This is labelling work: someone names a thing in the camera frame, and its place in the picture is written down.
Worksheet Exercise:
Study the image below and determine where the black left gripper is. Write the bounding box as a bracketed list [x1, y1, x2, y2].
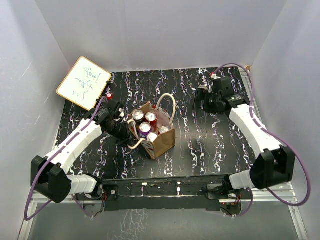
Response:
[105, 119, 135, 149]

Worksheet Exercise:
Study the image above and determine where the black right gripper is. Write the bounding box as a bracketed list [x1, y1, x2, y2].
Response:
[191, 88, 224, 115]

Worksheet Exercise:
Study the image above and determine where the red-tab soda can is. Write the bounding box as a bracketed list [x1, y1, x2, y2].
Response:
[159, 126, 171, 135]

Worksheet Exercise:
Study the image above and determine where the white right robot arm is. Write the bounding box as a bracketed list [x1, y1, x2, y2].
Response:
[193, 77, 296, 199]

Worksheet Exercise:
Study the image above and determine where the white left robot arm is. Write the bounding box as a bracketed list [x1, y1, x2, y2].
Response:
[30, 99, 130, 203]

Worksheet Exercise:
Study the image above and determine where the purple fanta can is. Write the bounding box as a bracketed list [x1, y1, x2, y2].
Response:
[138, 122, 153, 139]

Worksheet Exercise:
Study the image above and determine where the red soda can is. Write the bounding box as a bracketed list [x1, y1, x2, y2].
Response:
[146, 132, 158, 143]

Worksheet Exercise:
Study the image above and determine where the red coke can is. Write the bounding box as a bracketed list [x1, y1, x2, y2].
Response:
[145, 111, 158, 129]

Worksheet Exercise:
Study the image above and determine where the small white whiteboard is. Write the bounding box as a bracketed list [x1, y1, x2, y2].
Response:
[56, 56, 112, 111]

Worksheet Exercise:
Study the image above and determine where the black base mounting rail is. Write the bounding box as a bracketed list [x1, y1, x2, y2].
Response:
[82, 172, 253, 213]

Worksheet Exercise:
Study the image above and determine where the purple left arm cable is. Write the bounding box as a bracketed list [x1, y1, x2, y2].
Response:
[23, 96, 108, 222]

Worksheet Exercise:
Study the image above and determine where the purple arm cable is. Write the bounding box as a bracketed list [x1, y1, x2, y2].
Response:
[23, 96, 108, 222]
[211, 62, 312, 221]

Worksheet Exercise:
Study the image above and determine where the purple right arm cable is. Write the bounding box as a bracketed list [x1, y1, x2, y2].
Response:
[211, 62, 312, 221]

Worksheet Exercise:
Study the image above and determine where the aluminium frame profile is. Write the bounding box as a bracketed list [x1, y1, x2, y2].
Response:
[18, 183, 309, 240]

